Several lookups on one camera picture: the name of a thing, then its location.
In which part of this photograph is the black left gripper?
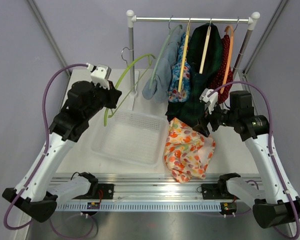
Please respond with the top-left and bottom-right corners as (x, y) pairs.
(84, 80), (122, 120)

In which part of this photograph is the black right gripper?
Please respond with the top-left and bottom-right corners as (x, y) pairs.
(192, 99), (239, 138)

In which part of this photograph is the orange floral white skirt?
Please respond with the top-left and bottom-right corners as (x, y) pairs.
(163, 117), (216, 184)

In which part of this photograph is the blue floral skirt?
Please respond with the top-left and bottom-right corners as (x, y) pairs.
(167, 32), (193, 104)

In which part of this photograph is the light blue denim skirt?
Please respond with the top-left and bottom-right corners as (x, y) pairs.
(142, 33), (182, 104)

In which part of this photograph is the lime green plastic hanger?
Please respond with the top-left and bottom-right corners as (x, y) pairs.
(103, 46), (157, 127)

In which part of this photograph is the yellow plastic hanger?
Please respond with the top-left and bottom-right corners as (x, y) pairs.
(177, 19), (191, 93)

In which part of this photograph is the pale green plastic hanger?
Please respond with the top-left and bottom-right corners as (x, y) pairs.
(149, 15), (183, 89)

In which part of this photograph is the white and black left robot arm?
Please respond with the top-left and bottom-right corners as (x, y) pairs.
(2, 80), (122, 223)

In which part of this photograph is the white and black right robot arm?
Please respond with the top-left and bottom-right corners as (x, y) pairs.
(193, 89), (300, 229)

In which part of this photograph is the dark green plaid skirt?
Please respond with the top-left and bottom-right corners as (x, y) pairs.
(165, 23), (223, 127)

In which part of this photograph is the red polka dot skirt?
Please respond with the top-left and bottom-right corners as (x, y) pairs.
(208, 34), (232, 104)

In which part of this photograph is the cream plastic hanger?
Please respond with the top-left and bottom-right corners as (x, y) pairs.
(199, 20), (212, 74)

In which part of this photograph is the orange plastic hanger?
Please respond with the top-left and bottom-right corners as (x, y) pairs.
(222, 25), (235, 85)

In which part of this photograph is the white plastic mesh basket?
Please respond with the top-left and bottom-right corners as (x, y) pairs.
(90, 110), (169, 168)

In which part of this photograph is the metal clothes rack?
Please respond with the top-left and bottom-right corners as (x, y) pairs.
(126, 9), (261, 98)

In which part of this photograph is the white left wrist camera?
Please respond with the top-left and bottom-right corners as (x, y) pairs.
(86, 63), (112, 90)

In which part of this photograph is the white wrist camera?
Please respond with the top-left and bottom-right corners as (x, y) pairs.
(86, 63), (112, 90)
(199, 88), (218, 115)

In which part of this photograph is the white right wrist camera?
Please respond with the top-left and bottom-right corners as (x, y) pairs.
(199, 88), (218, 115)

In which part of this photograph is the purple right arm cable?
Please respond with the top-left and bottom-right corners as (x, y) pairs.
(208, 80), (300, 238)

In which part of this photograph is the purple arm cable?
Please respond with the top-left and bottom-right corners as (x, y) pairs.
(3, 63), (90, 230)
(208, 80), (300, 238)

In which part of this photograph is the aluminium mounting rail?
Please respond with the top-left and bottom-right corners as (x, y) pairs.
(56, 176), (242, 213)

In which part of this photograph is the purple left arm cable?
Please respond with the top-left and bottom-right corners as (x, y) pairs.
(3, 63), (90, 230)

